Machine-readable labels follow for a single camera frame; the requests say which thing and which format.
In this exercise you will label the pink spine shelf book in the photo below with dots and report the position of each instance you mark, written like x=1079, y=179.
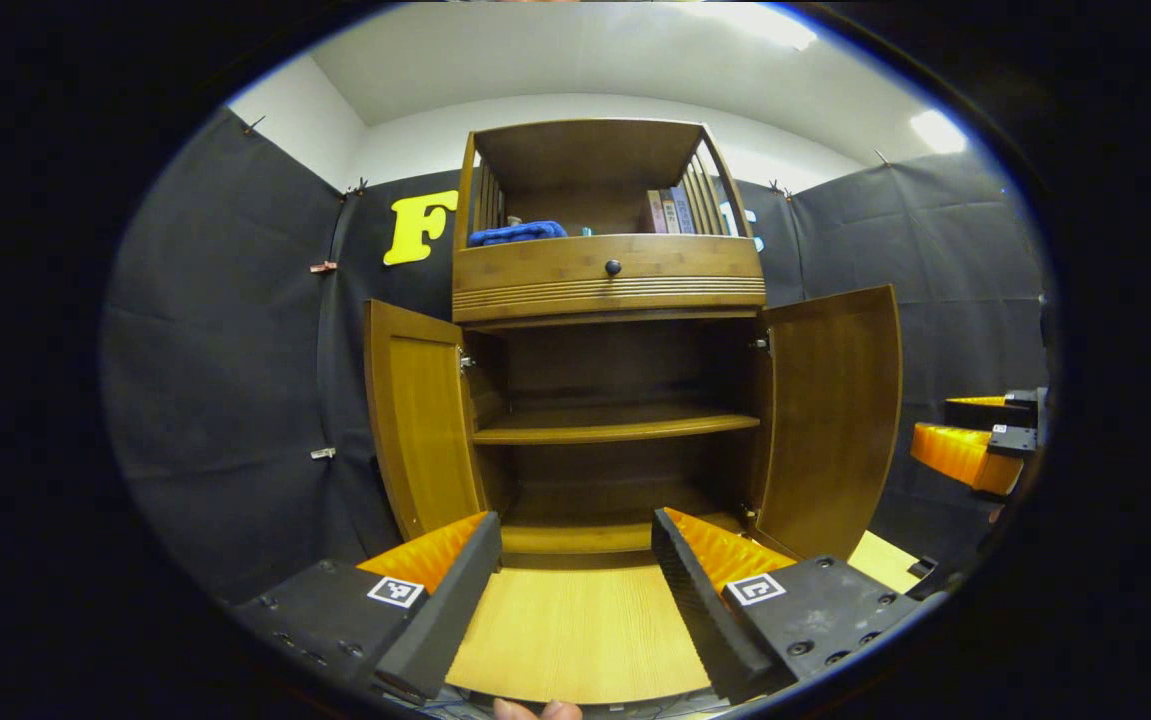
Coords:
x=655, y=212

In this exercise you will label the blue cloth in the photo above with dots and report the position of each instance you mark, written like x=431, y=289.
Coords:
x=515, y=234

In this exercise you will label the wooden inner cabinet shelf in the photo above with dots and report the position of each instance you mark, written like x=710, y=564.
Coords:
x=615, y=428

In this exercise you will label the wooden shoe cabinet door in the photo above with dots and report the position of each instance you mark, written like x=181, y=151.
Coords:
x=830, y=420
x=425, y=420

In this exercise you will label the wooden double-door shoe cabinet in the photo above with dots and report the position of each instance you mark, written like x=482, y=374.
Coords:
x=605, y=280

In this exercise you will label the small ceiling light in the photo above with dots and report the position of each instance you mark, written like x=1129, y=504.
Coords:
x=938, y=132

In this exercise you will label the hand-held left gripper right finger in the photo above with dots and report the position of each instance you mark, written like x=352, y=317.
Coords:
x=700, y=610

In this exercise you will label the black backdrop cloth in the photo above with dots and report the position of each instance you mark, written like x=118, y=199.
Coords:
x=215, y=380

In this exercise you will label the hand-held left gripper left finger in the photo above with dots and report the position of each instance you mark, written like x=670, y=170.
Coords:
x=445, y=610

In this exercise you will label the large ceiling light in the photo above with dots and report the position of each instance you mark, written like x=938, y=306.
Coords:
x=750, y=22

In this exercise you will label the wooden cabinet drawer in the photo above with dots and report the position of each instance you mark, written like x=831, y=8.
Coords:
x=675, y=268

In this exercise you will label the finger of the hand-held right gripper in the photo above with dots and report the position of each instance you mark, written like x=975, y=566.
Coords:
x=960, y=455
x=985, y=412

